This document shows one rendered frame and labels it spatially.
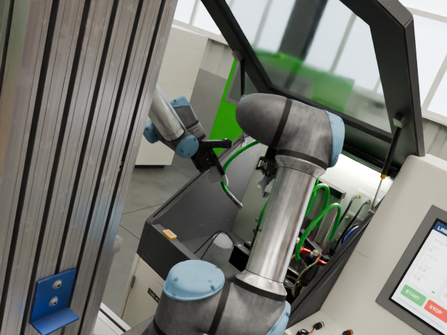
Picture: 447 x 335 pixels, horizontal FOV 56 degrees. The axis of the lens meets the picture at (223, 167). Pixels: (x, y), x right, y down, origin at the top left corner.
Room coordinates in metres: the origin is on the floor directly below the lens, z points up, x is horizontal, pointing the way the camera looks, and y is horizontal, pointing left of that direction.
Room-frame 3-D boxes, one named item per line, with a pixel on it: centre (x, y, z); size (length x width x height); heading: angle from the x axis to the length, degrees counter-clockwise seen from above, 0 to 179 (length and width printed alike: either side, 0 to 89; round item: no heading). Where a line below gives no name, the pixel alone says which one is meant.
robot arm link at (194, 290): (0.76, -0.03, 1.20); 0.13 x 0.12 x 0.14; 89
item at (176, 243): (1.29, -0.06, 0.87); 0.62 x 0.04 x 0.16; 52
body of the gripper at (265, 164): (1.42, -0.16, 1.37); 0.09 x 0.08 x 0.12; 142
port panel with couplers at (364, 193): (1.54, -0.56, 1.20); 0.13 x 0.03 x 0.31; 52
